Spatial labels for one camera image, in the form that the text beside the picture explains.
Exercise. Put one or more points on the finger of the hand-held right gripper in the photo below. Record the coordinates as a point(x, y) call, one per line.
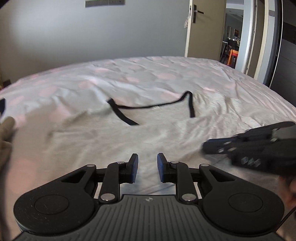
point(266, 129)
point(217, 146)

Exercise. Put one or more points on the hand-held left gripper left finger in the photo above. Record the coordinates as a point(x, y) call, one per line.
point(134, 166)

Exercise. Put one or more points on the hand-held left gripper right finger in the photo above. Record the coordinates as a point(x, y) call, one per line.
point(161, 166)

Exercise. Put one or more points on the grey shirt with black trim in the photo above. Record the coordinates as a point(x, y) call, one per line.
point(92, 139)

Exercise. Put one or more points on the person's right hand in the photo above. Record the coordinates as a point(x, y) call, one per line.
point(290, 194)

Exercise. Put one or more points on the black sliding wardrobe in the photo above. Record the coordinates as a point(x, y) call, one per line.
point(289, 58)

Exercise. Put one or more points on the orange chair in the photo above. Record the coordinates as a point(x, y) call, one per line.
point(233, 58)

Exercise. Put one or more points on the pink-dotted grey duvet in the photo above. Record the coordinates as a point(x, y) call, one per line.
point(138, 71)

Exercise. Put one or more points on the cream door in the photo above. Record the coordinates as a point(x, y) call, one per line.
point(205, 34)

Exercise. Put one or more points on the white lace door ornament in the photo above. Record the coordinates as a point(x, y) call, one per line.
point(185, 22)

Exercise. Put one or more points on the black cloth corner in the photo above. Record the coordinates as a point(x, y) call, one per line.
point(1, 106)

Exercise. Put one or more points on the dark wall socket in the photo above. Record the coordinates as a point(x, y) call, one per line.
point(7, 82)

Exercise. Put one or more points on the wall switch panel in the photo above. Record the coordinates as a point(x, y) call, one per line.
point(104, 2)

